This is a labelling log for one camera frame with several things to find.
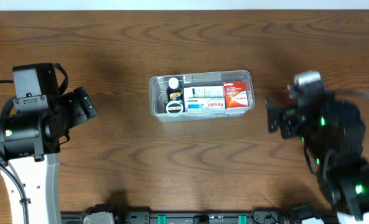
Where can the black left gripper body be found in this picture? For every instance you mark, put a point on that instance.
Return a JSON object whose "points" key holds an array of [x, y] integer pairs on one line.
{"points": [[85, 102]]}

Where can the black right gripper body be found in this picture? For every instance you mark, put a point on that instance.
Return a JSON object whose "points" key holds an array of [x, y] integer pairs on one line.
{"points": [[287, 123]]}

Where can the red white medicine box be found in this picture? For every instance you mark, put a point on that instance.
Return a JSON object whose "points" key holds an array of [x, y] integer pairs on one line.
{"points": [[235, 94]]}

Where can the clear plastic container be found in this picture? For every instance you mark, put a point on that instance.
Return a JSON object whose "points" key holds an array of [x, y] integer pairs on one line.
{"points": [[158, 86]]}

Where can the white Panadol box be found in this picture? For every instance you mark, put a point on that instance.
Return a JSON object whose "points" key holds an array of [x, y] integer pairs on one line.
{"points": [[204, 104]]}

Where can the dark Woods syrup bottle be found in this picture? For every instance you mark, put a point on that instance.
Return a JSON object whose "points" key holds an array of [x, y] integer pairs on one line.
{"points": [[174, 91]]}

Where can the green Zam-Buk box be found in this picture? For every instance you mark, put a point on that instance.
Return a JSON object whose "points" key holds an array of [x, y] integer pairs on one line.
{"points": [[173, 106]]}

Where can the blue white medicine box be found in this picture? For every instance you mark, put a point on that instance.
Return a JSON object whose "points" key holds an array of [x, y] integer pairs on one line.
{"points": [[203, 92]]}

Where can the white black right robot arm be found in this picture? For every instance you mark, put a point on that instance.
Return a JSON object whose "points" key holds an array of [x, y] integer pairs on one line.
{"points": [[332, 132]]}

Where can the black mounting rail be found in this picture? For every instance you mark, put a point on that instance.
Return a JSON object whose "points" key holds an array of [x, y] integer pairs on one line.
{"points": [[298, 214]]}

